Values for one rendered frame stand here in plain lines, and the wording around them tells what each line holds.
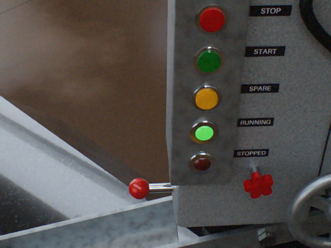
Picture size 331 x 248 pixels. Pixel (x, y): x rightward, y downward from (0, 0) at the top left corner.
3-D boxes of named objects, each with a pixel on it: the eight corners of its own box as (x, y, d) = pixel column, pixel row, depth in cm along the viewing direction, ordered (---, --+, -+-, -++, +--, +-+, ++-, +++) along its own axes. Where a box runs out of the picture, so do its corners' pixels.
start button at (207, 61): (219, 68, 64) (220, 48, 62) (220, 73, 63) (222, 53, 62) (196, 69, 64) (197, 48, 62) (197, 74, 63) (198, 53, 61)
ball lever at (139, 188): (179, 187, 85) (180, 171, 83) (181, 202, 82) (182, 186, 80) (128, 189, 84) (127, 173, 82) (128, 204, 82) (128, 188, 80)
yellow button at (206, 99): (216, 105, 67) (217, 86, 66) (217, 109, 66) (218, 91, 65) (194, 105, 67) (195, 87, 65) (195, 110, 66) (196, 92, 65)
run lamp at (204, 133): (212, 135, 71) (213, 120, 69) (214, 142, 69) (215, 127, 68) (193, 136, 70) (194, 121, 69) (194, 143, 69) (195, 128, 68)
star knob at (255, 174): (264, 177, 78) (268, 156, 75) (271, 199, 74) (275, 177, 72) (238, 178, 78) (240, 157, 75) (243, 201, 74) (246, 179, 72)
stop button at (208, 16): (222, 28, 61) (224, 6, 59) (223, 32, 60) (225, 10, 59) (198, 28, 61) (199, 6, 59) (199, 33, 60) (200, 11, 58)
